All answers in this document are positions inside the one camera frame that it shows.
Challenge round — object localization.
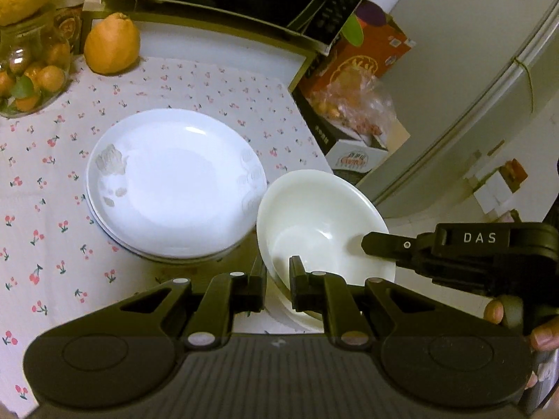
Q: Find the red gift box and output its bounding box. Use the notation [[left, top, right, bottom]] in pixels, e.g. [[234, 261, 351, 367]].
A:
[[298, 0, 415, 97]]

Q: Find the white refrigerator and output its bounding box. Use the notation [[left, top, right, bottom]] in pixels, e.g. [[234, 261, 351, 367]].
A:
[[359, 0, 558, 219]]

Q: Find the white bowl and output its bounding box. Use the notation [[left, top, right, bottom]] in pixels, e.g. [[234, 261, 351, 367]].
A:
[[266, 293, 324, 334]]

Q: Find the glass jar of kumquats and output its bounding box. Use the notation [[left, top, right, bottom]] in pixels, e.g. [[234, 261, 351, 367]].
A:
[[1, 3, 72, 118]]

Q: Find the black white cardboard box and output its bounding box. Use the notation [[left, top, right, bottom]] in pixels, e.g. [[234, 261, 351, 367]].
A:
[[292, 89, 409, 184]]

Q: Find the orange citrus on table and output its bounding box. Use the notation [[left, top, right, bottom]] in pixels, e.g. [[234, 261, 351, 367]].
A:
[[84, 12, 140, 75]]

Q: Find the cream bowl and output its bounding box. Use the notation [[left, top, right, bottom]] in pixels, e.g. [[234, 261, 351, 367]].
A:
[[257, 169, 396, 291], [264, 272, 321, 320]]

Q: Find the person's right hand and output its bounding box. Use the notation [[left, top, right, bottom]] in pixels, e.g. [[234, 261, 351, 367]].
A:
[[483, 298, 559, 392]]

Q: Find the white plate with grey rose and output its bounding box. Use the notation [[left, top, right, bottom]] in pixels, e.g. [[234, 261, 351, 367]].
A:
[[84, 109, 267, 263]]

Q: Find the plastic bag of oranges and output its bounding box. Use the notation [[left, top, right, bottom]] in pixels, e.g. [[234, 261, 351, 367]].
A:
[[307, 66, 397, 137]]

